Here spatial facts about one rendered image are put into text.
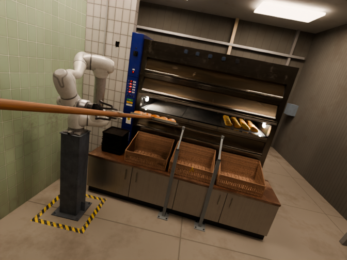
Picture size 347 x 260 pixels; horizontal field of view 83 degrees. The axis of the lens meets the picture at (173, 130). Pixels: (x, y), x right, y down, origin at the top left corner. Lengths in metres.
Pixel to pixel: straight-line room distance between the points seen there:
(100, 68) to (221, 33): 4.90
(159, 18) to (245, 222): 5.54
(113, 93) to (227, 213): 2.21
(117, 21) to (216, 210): 2.72
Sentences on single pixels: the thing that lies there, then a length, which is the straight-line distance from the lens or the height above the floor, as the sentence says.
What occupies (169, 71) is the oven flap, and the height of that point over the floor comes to 1.76.
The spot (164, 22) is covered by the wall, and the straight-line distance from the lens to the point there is 6.45.
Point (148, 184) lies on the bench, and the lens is 2.62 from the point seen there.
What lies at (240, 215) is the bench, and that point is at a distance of 2.74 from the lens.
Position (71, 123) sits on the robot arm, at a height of 1.11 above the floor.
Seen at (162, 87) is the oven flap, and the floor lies 1.54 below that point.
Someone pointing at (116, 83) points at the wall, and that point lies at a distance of 2.97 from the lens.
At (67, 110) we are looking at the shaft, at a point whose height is 1.60.
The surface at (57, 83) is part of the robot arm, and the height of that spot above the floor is 1.61.
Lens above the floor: 1.83
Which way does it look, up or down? 18 degrees down
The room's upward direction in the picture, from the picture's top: 11 degrees clockwise
